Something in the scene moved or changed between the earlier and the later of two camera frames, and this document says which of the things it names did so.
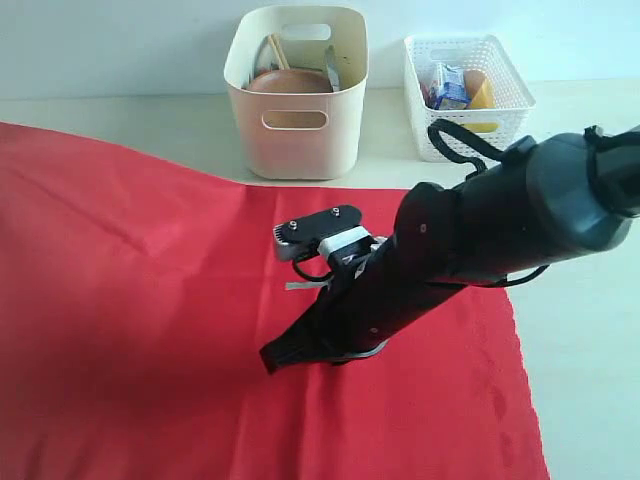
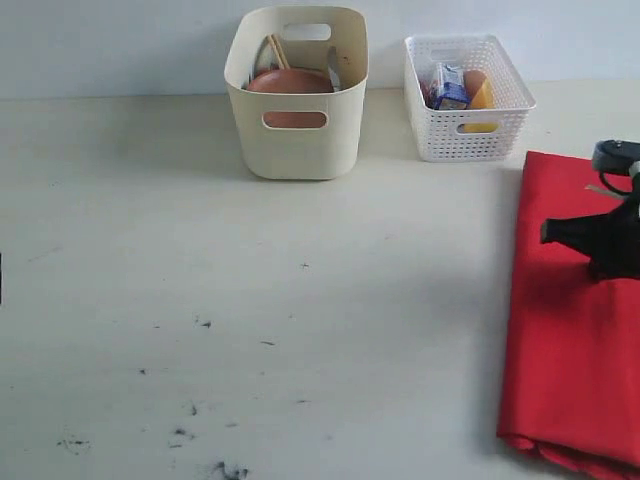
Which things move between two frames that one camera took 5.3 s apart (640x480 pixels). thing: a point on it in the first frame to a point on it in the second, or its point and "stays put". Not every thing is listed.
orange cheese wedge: x=484 y=97 stays put
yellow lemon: x=483 y=127 stays put
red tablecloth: x=137 y=298 to x=571 y=382
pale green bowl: x=266 y=57 stays put
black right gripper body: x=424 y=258 to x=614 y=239
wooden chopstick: x=277 y=52 stays put
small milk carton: x=452 y=91 stays put
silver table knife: x=332 y=68 stays put
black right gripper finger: x=317 y=337 to x=588 y=234
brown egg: x=473 y=80 stays put
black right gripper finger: x=339 y=348 to x=605 y=264
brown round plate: x=292 y=81 stays put
